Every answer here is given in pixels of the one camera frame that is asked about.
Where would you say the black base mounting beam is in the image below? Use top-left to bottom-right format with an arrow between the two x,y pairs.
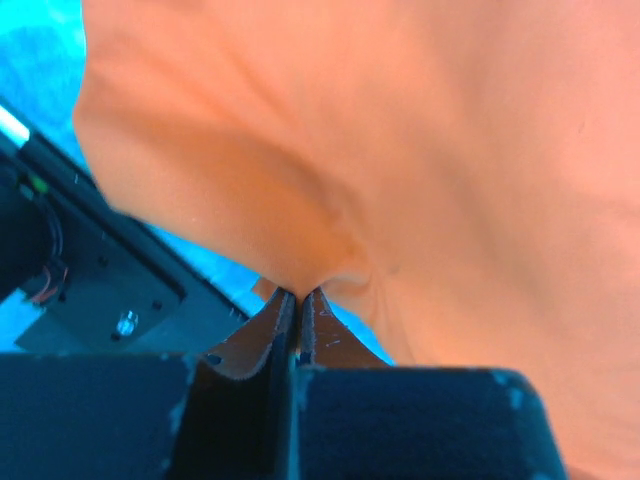
1,104 -> 248,352

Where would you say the orange t shirt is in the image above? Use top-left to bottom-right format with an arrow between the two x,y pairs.
73,1 -> 639,479

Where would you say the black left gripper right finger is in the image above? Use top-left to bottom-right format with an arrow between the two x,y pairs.
294,291 -> 567,479

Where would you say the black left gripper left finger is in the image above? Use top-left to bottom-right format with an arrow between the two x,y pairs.
1,292 -> 295,479

